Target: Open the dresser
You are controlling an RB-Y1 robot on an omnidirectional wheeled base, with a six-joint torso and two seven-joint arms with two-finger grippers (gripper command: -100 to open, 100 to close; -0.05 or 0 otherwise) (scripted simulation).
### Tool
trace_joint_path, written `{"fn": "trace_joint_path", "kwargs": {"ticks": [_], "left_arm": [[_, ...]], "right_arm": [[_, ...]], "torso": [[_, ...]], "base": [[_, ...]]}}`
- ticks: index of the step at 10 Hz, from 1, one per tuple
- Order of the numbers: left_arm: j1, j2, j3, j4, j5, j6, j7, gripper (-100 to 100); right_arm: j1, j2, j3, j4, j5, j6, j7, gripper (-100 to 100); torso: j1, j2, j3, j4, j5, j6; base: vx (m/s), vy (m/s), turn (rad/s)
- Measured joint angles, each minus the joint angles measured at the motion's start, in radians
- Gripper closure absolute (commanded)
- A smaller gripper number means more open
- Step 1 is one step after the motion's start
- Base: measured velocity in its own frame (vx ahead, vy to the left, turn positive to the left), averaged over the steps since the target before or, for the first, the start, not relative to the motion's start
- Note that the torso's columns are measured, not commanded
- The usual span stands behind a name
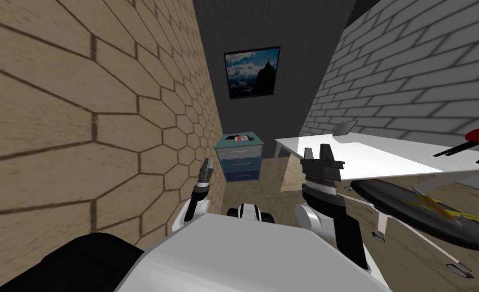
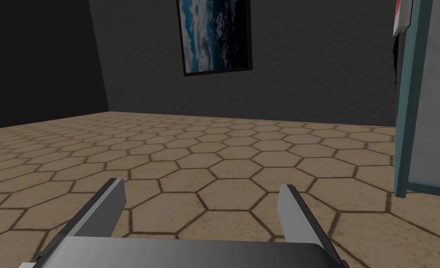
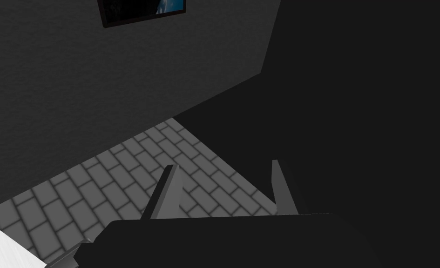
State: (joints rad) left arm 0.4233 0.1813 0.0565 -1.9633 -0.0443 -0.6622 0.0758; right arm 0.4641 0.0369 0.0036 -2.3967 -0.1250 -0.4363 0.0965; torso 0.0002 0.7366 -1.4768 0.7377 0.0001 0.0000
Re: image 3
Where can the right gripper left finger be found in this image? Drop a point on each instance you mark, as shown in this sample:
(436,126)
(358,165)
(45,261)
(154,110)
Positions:
(169,197)

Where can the black framed wall picture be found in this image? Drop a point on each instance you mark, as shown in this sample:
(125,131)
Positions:
(138,11)

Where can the white cabinet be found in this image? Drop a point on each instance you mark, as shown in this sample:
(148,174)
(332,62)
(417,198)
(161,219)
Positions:
(0,247)

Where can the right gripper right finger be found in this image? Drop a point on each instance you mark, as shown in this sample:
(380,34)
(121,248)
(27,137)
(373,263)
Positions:
(284,195)

